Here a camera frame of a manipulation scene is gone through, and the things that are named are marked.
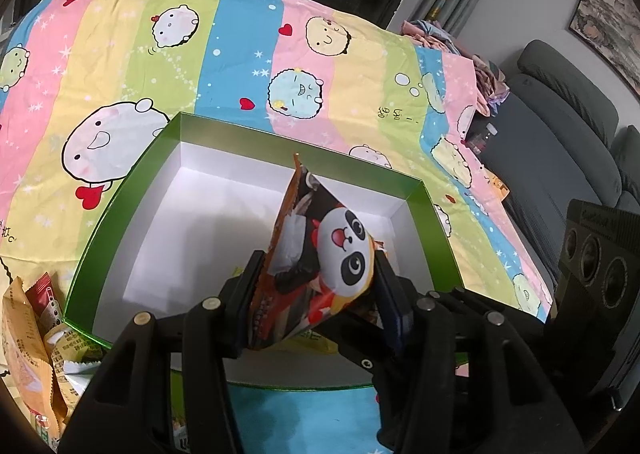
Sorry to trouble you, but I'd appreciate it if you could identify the yellow green cracker packet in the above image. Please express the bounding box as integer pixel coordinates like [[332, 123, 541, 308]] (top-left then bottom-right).
[[44, 324, 106, 407]]

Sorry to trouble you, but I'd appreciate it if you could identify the framed landscape wall painting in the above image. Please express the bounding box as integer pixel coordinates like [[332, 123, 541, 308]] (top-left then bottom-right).
[[567, 0, 640, 95]]

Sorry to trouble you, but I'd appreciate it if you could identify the pile of folded clothes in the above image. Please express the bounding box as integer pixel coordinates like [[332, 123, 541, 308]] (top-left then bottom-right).
[[400, 18, 511, 117]]

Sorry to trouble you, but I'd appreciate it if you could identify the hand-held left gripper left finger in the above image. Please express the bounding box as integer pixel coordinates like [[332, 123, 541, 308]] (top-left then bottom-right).
[[57, 250, 268, 454]]

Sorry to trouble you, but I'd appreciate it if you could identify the striped cartoon printed blanket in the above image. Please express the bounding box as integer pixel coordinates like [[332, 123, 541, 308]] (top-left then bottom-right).
[[0, 0, 556, 454]]

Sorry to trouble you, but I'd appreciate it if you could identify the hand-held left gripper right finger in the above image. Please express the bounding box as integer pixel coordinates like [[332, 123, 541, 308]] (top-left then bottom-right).
[[320, 249, 586, 454]]

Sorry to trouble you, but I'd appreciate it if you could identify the green cardboard box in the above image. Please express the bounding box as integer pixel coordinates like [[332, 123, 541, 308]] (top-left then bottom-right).
[[64, 112, 465, 391]]

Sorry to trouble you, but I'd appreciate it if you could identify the green snack packet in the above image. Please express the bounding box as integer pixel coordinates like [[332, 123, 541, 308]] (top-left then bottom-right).
[[30, 414, 58, 453]]

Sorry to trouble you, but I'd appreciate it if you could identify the red edged snack packet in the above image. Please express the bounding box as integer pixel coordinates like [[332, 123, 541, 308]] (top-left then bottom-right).
[[25, 273, 68, 335]]

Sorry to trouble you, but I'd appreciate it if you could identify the grey sofa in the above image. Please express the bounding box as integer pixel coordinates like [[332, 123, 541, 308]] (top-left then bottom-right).
[[480, 38, 640, 295]]

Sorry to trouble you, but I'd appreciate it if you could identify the orange cracker snack packet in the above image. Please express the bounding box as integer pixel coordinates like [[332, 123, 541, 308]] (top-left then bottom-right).
[[1, 279, 68, 427]]

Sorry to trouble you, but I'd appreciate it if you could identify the orange panda snack packet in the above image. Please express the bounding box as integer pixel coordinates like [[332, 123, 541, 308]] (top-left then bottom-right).
[[248, 153, 386, 352]]

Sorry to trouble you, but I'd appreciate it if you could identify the small yellow green packet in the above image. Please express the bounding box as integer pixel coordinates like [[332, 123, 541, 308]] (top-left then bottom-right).
[[290, 330, 342, 356]]

